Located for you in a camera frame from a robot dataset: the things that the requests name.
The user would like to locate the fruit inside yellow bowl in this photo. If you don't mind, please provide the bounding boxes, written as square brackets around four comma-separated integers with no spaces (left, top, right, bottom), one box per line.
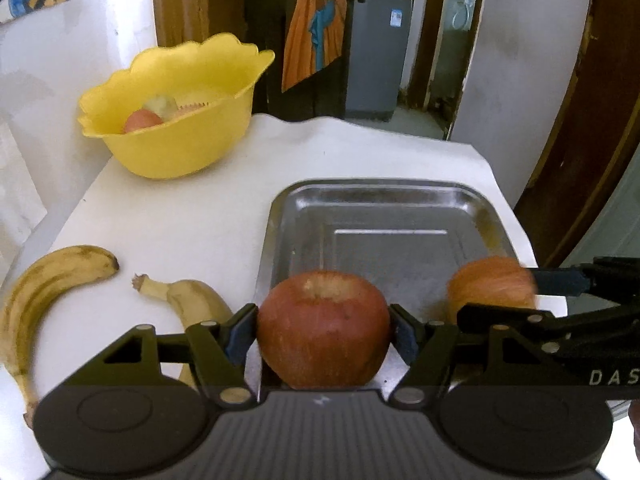
[122,94,205,133]

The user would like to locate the brown spotted banana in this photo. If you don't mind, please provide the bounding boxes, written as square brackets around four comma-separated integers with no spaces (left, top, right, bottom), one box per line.
[1,245,119,427]

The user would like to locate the metal tray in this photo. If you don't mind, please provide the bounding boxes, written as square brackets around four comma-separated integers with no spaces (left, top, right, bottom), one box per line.
[252,178,519,391]

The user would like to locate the wooden door frame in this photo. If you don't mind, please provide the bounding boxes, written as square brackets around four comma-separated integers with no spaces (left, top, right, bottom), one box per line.
[150,0,246,49]

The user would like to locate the red apple front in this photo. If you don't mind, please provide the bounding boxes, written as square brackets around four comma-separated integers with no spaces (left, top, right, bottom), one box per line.
[257,270,390,389]

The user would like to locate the yellow plastic bowl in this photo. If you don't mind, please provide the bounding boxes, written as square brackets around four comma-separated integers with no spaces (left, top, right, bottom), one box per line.
[78,32,276,180]

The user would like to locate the yellow banana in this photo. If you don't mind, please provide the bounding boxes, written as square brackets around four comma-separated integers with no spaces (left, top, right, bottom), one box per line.
[131,273,236,391]

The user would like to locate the person left hand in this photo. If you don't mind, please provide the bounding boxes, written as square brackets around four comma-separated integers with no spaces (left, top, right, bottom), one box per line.
[628,400,640,460]

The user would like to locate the grey washing machine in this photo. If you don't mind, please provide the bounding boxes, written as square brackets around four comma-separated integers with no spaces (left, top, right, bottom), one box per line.
[345,0,412,122]

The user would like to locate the red apple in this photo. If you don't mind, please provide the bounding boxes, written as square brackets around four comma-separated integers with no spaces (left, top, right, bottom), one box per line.
[257,270,390,389]
[447,256,537,324]

